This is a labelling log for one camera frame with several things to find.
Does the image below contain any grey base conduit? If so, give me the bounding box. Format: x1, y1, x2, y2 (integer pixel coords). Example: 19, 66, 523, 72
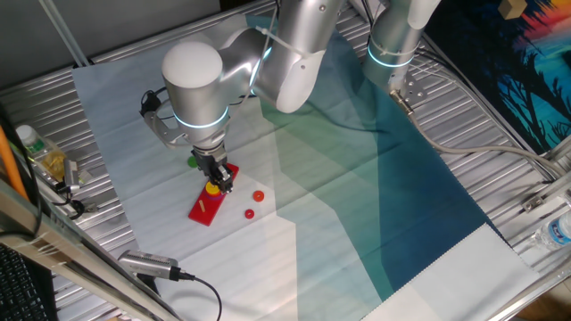
388, 88, 564, 176

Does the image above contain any grey diagonal rod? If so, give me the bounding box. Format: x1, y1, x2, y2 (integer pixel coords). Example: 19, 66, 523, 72
37, 0, 91, 69

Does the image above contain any black keyboard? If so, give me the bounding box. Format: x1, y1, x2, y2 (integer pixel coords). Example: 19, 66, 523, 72
0, 243, 58, 321

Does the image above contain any clear water bottle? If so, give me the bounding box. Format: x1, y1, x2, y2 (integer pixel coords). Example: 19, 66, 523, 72
529, 209, 571, 252

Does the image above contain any light wooden block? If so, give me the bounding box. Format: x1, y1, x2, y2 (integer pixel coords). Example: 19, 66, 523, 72
498, 0, 529, 21

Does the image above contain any metal corner bracket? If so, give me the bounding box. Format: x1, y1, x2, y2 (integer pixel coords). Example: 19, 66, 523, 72
521, 192, 551, 214

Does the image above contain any aluminium frame bar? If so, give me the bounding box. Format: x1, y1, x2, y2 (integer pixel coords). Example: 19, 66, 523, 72
0, 177, 182, 321

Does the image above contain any sunset print mat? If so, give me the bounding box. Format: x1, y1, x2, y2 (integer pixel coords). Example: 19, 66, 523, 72
423, 0, 571, 155

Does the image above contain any blue green white tablecloth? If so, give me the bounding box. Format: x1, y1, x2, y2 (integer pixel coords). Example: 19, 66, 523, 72
70, 12, 543, 321

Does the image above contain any orange pole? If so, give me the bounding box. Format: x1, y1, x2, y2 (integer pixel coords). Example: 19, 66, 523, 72
0, 124, 29, 202

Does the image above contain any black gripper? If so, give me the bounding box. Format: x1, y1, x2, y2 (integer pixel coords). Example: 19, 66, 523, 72
191, 144, 236, 194

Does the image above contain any red Hanoi peg board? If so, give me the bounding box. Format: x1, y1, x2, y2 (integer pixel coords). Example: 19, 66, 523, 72
187, 162, 240, 227

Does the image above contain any silver ribbed camera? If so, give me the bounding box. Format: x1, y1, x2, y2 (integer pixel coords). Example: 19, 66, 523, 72
62, 157, 93, 193
117, 249, 182, 283

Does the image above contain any metal camera mount base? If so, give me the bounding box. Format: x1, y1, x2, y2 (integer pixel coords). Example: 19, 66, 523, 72
52, 180, 100, 215

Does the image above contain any black camera plug cable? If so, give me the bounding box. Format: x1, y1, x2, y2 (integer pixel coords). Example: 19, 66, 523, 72
177, 268, 224, 321

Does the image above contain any yellow oil bottle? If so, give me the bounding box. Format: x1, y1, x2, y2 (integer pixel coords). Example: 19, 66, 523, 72
15, 124, 69, 182

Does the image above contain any silver camera bracket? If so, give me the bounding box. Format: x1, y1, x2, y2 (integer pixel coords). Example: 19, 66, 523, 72
143, 100, 193, 150

